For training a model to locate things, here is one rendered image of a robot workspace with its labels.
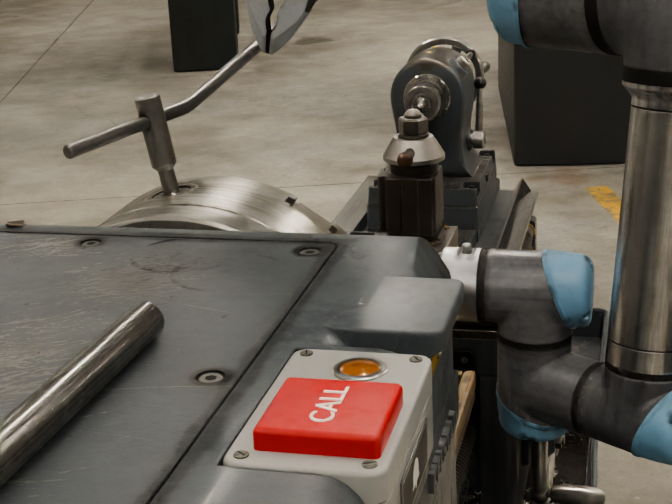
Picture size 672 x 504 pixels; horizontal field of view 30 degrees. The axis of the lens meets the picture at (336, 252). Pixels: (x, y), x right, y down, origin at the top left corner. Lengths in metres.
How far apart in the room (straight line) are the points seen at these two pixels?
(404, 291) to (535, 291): 0.47
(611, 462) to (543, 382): 1.99
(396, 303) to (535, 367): 0.52
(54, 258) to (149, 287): 0.10
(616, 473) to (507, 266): 1.98
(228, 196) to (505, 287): 0.32
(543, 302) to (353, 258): 0.43
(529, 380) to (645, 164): 0.26
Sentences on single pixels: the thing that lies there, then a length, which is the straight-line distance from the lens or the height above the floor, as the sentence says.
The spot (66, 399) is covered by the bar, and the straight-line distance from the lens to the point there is 0.62.
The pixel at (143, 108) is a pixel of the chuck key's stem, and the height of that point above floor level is 1.31.
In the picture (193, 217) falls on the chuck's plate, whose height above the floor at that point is 1.24.
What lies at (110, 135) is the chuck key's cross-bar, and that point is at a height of 1.30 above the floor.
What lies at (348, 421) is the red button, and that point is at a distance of 0.58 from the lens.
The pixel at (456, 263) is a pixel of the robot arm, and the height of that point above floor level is 1.11.
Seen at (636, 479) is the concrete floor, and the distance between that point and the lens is 3.17.
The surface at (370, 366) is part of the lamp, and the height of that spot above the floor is 1.26.
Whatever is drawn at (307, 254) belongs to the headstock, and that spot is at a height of 1.25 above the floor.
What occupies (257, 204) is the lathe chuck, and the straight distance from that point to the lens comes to 1.06.
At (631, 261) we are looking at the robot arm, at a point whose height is 1.14.
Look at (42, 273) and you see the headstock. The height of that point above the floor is 1.25.
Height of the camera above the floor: 1.52
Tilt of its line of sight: 19 degrees down
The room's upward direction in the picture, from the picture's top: 3 degrees counter-clockwise
